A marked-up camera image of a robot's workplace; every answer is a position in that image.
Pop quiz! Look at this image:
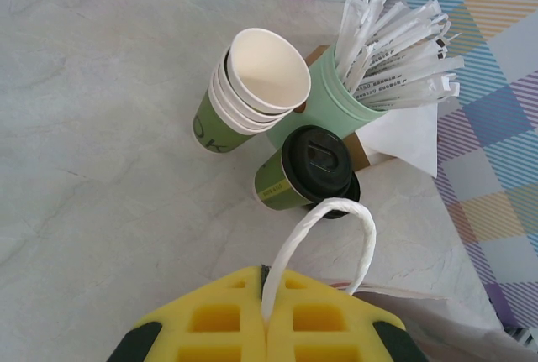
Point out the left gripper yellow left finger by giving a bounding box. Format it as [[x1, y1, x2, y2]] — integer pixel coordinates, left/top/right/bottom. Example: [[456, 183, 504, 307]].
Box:
[[107, 265, 270, 362]]

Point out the red white paper bag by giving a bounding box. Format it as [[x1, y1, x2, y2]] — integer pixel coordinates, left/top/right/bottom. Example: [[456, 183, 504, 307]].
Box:
[[260, 197, 538, 362]]

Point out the mint green straw holder cup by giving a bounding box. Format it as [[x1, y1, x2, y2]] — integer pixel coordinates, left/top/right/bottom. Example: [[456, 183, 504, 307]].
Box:
[[266, 42, 390, 157]]

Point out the white paper napkin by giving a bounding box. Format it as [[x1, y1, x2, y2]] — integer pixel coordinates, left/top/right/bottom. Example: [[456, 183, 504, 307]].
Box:
[[356, 99, 455, 178]]

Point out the paper wrapped straw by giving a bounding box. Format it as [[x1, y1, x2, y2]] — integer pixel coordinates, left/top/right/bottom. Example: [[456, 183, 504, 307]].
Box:
[[365, 0, 443, 86], [339, 0, 358, 77], [361, 17, 454, 91], [356, 55, 466, 101], [356, 0, 398, 81], [351, 0, 374, 81], [361, 78, 462, 110]]

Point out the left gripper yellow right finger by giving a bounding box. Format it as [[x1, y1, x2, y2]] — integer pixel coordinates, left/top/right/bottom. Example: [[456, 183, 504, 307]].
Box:
[[262, 267, 425, 362]]

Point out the brown cardboard napkin box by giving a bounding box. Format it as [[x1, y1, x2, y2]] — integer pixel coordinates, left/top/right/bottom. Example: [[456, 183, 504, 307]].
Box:
[[304, 45, 398, 168]]

